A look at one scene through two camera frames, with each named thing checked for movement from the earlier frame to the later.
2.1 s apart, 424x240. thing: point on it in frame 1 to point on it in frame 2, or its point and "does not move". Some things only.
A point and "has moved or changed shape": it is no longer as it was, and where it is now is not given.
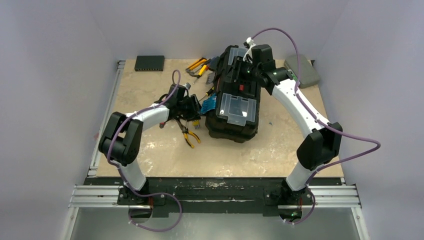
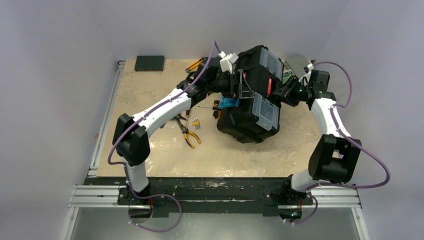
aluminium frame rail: x=321 y=197 does not move
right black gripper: x=239 y=66 to x=288 y=94
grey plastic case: x=308 y=76 does not move
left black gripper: x=195 y=113 to x=244 y=92
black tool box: x=237 y=115 has moved or changed shape
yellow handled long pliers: x=185 y=131 does not move
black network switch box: x=149 y=63 does not move
